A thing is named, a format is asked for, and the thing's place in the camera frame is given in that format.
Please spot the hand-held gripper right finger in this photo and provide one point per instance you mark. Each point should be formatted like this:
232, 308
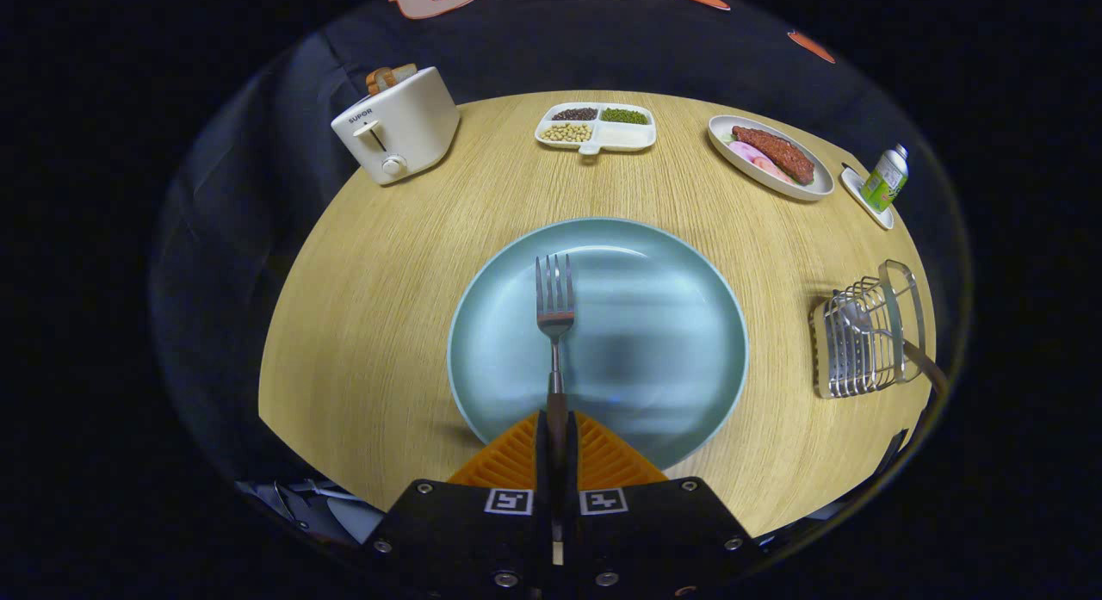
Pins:
572, 471

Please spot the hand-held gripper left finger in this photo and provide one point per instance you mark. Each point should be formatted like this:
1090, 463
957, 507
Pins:
542, 471

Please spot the light blue round plate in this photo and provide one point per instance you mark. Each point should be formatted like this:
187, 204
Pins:
654, 342

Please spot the grey floor clutter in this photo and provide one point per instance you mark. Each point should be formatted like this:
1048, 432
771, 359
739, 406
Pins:
327, 510

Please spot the yellow soybean pile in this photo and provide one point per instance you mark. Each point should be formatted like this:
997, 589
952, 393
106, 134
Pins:
566, 132

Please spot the white divided dish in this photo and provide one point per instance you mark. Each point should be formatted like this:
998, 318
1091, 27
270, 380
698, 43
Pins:
624, 136

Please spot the dark bean pile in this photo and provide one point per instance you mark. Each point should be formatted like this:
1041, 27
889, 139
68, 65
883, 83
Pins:
574, 114

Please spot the green mung bean pile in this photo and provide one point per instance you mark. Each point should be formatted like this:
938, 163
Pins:
624, 115

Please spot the salmon coloured meat slice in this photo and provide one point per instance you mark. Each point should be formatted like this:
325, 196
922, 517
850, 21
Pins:
770, 170

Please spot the pink ham slice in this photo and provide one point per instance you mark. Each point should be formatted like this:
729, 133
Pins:
745, 151

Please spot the white oval plate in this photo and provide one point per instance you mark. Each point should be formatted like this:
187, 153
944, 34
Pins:
805, 187

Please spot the white toaster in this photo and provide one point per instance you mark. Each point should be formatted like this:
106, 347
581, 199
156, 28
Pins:
413, 122

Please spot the brown steak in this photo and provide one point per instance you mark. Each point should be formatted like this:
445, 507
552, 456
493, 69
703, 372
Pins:
775, 152

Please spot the white square coaster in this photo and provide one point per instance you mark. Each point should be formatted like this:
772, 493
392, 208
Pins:
853, 183

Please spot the brown toast slice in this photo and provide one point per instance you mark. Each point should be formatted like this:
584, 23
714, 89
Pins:
392, 77

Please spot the green and silver bottle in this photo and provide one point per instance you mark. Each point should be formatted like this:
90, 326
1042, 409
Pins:
885, 182

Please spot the black backdrop cloth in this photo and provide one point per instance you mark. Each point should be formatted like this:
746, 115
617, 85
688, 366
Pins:
258, 152

